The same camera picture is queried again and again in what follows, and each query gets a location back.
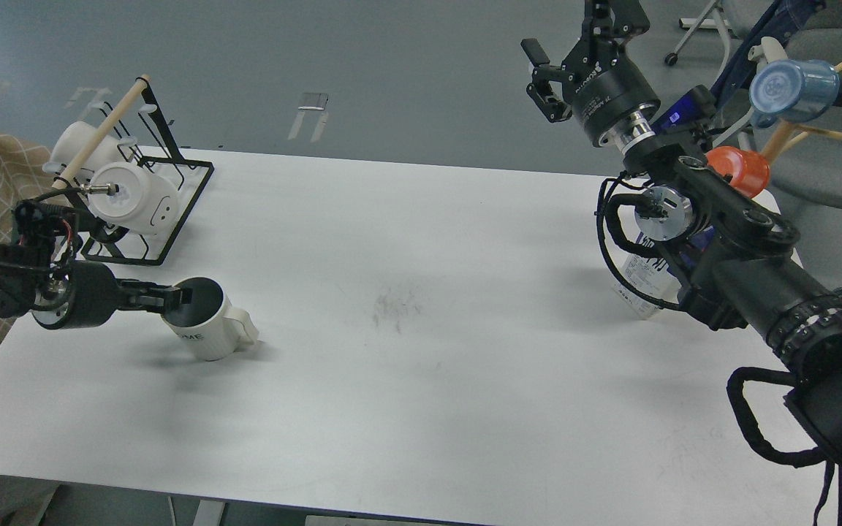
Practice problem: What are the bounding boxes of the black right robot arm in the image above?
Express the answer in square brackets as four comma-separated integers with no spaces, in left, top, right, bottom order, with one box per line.
[521,1,842,525]

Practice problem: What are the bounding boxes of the blue plastic cup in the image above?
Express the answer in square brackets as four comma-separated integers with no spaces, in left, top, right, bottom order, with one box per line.
[749,59,841,129]

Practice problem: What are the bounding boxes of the blue white milk carton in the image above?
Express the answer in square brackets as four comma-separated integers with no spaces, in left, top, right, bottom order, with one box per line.
[610,254,680,320]

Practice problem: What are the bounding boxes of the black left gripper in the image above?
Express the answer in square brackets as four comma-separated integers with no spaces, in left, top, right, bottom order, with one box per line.
[32,261,193,330]

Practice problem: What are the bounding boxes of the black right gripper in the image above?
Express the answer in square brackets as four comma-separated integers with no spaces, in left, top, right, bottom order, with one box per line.
[521,1,661,148]

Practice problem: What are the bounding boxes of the wooden cup tree stand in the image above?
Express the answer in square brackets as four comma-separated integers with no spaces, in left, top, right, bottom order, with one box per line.
[749,37,842,164]

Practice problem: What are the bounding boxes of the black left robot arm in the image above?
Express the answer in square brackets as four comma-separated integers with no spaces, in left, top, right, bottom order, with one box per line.
[0,199,200,330]

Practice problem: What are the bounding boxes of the white mug on rack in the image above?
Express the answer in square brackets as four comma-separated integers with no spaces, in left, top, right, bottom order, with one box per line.
[44,122,127,183]

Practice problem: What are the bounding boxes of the orange plastic cup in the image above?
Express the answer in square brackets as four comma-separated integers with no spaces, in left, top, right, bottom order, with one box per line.
[706,145,771,199]

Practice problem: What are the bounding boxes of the white ribbed mug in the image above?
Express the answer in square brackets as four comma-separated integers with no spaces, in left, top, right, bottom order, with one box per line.
[162,277,259,362]

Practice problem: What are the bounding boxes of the blue folding frame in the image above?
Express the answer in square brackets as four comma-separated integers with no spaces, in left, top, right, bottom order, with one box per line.
[710,1,827,110]

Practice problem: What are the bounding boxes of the white smiley mug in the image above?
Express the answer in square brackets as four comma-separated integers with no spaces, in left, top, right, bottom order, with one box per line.
[88,162,181,235]

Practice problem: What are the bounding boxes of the black wire cup rack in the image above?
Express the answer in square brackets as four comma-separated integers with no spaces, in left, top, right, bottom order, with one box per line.
[79,75,214,267]

